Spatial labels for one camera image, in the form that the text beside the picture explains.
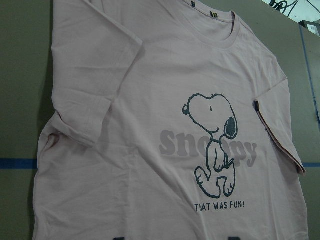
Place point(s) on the pink Snoopy t-shirt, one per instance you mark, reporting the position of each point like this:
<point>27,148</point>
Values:
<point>172,122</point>

